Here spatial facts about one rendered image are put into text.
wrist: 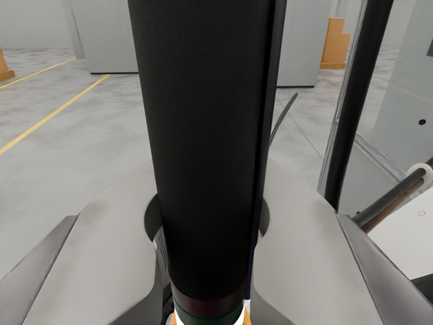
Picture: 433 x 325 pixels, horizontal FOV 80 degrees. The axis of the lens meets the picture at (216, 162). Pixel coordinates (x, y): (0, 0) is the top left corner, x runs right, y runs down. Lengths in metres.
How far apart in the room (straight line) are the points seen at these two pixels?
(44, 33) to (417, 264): 13.87
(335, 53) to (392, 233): 7.93
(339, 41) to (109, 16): 5.84
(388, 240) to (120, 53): 7.26
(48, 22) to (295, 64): 10.61
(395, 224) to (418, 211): 0.04
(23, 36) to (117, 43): 7.44
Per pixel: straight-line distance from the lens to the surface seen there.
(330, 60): 8.35
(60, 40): 13.72
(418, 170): 0.37
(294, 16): 5.78
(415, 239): 0.53
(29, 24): 14.19
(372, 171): 1.32
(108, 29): 7.49
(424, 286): 0.30
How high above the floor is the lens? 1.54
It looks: 31 degrees down
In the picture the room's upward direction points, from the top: straight up
